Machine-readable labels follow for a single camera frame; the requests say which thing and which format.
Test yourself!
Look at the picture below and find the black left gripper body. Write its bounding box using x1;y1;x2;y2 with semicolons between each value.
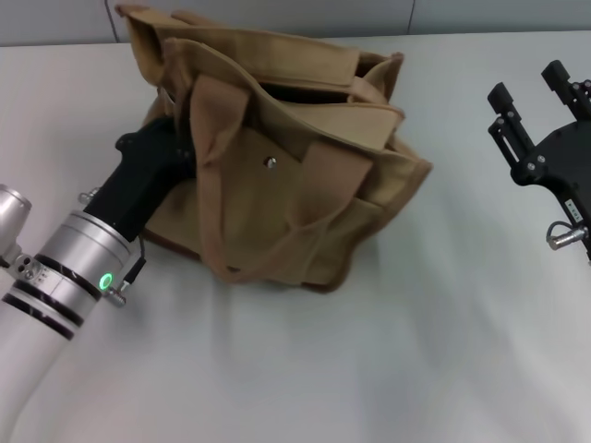
81;117;196;244

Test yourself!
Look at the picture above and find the khaki canvas food bag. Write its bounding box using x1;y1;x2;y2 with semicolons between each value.
114;2;434;294

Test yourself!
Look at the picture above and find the right gripper cable connector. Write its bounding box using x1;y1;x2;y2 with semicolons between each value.
546;220;584;251

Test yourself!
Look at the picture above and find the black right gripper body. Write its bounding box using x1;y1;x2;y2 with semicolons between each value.
509;117;591;264

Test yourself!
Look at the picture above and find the black angled plug cable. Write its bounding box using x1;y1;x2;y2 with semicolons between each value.
120;237;150;288

